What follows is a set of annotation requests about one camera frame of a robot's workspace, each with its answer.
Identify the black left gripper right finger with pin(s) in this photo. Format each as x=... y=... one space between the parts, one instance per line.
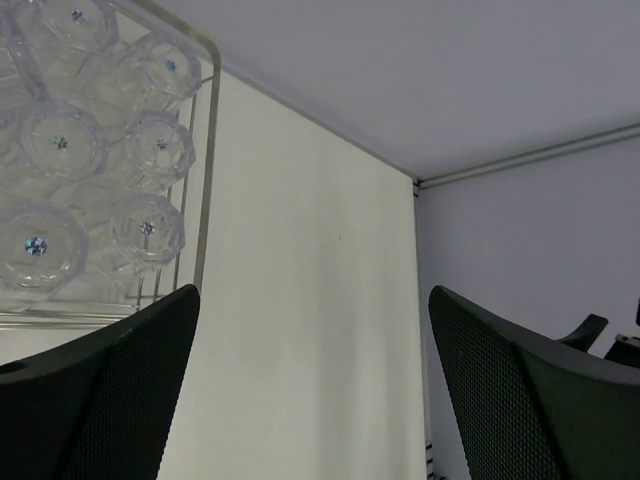
x=529 y=407

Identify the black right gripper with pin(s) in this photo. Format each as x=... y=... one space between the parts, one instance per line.
x=625 y=350

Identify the clear faceted plastic cup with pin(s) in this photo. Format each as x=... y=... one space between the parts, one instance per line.
x=43 y=249
x=143 y=233
x=155 y=153
x=157 y=73
x=55 y=145
x=84 y=25

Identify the metal wire dish rack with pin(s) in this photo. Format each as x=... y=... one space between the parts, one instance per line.
x=192 y=195

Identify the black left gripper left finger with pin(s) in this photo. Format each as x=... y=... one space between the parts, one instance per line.
x=100 y=406

